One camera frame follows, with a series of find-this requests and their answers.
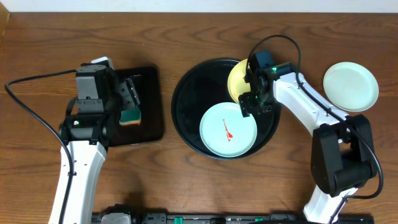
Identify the green yellow sponge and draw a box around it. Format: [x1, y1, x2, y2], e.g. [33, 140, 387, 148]
[119, 107, 141, 126]

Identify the dark rectangular tray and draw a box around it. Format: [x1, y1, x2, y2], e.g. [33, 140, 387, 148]
[110, 66, 164, 147]

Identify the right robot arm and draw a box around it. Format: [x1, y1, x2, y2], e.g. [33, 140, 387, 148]
[238, 50, 381, 223]

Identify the yellow plate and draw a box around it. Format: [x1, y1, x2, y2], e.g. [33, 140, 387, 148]
[227, 59, 251, 103]

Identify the light blue plate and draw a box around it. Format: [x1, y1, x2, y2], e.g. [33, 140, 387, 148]
[323, 62, 379, 112]
[199, 102, 257, 158]

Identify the light blue plate top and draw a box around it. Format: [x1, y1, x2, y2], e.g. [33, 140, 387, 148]
[323, 62, 379, 112]

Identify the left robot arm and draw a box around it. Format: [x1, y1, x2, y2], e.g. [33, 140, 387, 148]
[49, 57, 141, 223]

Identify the light blue plate bottom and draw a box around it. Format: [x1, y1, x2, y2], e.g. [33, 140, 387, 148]
[199, 102, 257, 158]

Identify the black round tray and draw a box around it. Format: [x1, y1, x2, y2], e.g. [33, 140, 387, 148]
[170, 58, 281, 161]

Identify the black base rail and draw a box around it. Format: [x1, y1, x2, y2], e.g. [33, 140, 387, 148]
[91, 212, 376, 224]

